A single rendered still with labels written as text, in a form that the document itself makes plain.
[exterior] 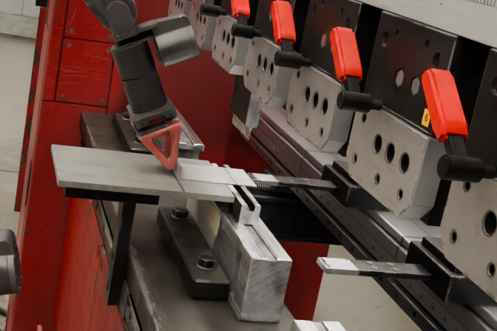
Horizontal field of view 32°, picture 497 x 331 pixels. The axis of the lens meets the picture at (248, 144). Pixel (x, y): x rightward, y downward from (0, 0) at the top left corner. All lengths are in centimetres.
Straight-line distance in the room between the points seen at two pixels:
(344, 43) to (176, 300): 53
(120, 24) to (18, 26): 705
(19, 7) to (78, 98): 612
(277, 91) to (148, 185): 29
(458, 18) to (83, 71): 155
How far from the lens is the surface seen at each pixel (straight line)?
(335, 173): 146
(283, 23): 101
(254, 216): 128
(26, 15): 829
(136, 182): 129
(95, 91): 219
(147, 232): 145
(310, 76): 99
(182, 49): 130
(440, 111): 65
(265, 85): 113
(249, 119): 131
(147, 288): 125
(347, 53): 83
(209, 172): 139
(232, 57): 130
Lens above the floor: 139
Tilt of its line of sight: 14 degrees down
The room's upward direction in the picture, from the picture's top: 11 degrees clockwise
